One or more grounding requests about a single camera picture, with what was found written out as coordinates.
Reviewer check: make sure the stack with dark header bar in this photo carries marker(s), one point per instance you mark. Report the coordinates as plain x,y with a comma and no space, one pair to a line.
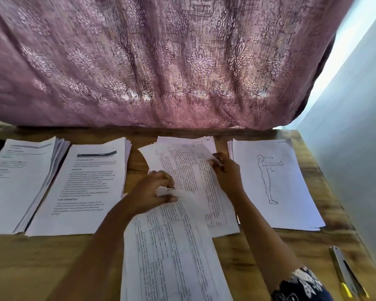
81,191

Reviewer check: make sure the stack of printed papers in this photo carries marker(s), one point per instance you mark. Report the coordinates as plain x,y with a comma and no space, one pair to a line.
19,185

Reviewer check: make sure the pink patterned curtain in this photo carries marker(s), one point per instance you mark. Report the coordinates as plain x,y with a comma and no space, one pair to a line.
163,59

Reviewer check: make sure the table-print paper pile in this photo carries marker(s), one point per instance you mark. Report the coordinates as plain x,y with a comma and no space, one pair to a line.
191,159

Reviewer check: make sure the person's right hand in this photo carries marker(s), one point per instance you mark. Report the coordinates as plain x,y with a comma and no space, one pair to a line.
229,175

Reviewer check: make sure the person's left hand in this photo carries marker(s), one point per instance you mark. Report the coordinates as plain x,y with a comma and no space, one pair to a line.
147,194

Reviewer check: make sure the person's right forearm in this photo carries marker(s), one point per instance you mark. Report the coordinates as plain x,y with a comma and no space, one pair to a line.
266,241

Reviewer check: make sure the stack of table-printed sheets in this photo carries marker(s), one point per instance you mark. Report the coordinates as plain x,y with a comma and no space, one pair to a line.
169,260

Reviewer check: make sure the person's left forearm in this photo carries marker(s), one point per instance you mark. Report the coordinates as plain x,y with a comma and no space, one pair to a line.
91,260

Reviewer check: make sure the silver yellow black stapler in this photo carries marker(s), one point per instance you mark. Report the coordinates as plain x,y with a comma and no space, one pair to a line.
344,272

